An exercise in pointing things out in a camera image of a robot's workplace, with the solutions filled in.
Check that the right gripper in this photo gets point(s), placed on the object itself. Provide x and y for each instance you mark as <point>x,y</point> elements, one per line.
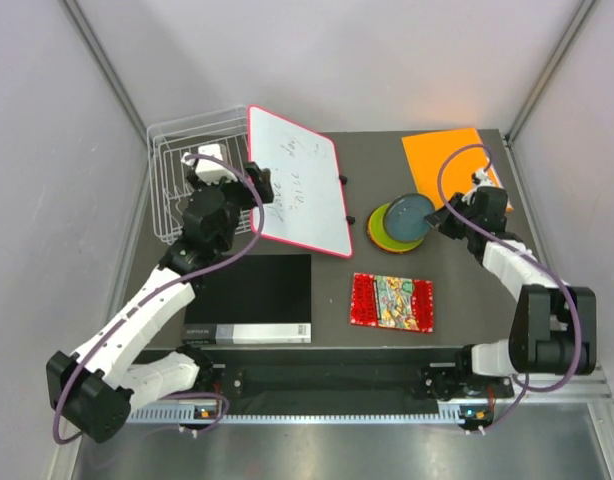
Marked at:
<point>442,219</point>

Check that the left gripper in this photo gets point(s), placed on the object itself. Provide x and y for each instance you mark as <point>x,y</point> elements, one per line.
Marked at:
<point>260,178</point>

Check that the dark teal plate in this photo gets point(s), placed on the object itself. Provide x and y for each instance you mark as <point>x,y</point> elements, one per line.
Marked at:
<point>405,217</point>

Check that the red floral plate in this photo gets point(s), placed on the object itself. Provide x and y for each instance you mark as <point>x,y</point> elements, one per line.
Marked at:
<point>395,247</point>

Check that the lime green plate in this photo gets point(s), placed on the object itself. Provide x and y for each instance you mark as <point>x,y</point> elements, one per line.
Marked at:
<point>378,217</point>

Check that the orange plate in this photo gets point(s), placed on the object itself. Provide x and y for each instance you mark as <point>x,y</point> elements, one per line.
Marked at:
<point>373,233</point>

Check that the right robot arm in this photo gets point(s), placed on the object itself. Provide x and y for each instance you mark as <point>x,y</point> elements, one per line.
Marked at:
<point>554,325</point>

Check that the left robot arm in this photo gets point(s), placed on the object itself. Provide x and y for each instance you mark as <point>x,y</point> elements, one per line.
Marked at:
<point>99,385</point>

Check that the pink framed whiteboard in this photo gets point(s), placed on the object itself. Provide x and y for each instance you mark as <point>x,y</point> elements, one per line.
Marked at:
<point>309,208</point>

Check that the black flat box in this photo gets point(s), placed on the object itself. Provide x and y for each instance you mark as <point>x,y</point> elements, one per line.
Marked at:
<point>260,299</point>

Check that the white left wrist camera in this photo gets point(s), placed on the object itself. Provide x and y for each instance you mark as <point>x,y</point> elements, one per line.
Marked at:
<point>204,172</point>

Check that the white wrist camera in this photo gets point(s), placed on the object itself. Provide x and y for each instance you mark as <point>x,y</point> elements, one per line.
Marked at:
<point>480,180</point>
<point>204,172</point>

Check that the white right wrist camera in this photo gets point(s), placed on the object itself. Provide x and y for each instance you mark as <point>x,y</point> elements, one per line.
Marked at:
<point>480,180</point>

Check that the white wire dish rack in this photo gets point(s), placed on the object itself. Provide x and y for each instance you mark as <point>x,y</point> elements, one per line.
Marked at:
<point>222,131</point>

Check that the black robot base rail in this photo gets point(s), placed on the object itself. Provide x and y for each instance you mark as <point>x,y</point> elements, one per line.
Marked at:
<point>310,380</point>

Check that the grey slotted cable duct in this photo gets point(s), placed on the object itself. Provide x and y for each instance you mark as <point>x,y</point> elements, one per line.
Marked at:
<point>202,413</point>

